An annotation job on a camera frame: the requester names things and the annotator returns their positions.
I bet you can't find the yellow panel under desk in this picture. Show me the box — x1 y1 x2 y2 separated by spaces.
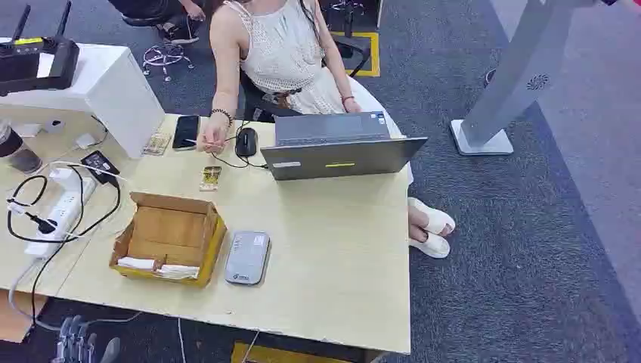
231 341 352 363

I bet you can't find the black office chair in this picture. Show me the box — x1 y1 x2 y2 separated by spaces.
238 33 372 124

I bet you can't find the white power strip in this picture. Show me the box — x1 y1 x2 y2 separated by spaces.
23 169 98 259

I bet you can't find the dark drink cup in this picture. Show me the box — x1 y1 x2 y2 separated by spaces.
0 119 44 175

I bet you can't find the black adapter cable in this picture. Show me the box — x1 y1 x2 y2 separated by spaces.
6 174 122 245

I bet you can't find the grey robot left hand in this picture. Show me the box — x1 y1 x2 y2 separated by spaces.
52 315 122 363

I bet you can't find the grey laptop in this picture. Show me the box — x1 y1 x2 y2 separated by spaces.
260 110 429 182

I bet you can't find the long black cable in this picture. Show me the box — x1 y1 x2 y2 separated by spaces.
29 164 86 329

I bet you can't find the white card stack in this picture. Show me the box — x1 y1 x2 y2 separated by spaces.
154 264 201 281
116 256 156 272

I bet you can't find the black router with antennas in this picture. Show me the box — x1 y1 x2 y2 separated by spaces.
0 0 81 97

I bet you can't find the white computer case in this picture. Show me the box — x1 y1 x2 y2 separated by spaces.
0 42 167 160

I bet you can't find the white sandal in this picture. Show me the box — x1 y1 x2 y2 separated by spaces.
407 231 452 260
407 197 457 237

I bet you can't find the seated person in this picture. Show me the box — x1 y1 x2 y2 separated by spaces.
197 0 457 260

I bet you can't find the black power adapter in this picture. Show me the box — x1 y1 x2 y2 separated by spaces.
80 150 121 186

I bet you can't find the grey floor stand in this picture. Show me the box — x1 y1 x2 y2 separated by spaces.
449 0 602 157

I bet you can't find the brown cardboard box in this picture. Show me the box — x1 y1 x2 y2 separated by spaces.
0 289 50 345

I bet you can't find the black mouse cable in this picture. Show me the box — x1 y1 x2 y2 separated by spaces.
210 119 269 170

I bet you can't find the black plug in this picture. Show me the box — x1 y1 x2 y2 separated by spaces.
25 212 59 236

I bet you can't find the wooden card box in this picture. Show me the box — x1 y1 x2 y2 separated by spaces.
109 191 228 289

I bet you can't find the white power strip cable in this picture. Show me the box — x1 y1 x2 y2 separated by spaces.
7 258 144 333

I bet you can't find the black chair base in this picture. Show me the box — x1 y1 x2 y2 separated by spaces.
327 0 367 39

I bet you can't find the black smartphone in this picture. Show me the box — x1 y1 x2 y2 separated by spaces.
172 114 201 152

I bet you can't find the pale patterned card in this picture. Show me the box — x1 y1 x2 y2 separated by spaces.
142 132 173 157

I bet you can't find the person in background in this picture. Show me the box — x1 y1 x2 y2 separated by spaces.
107 0 207 44

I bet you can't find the black computer mouse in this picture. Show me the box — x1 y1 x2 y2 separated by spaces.
234 127 259 159

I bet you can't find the chrome chair base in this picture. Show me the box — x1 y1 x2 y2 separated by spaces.
141 42 196 83

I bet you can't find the thin white cable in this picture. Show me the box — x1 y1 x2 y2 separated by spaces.
48 160 129 182

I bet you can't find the black bead bracelet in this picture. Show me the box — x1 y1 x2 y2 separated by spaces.
209 107 235 127

